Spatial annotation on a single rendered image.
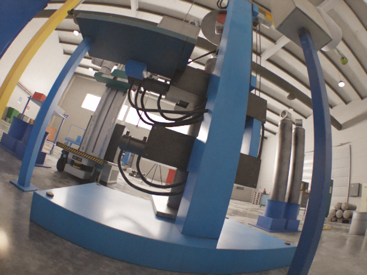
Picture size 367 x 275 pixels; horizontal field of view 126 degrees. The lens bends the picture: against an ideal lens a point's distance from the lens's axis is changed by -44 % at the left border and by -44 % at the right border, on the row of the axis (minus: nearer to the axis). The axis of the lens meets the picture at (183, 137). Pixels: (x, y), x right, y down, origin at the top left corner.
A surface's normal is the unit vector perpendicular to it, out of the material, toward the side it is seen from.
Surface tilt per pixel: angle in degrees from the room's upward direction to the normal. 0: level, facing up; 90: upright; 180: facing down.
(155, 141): 90
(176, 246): 90
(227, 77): 90
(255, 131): 90
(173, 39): 180
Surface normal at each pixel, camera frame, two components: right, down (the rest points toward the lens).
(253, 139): 0.22, -0.21
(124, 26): -0.26, 0.93
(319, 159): -0.94, -0.31
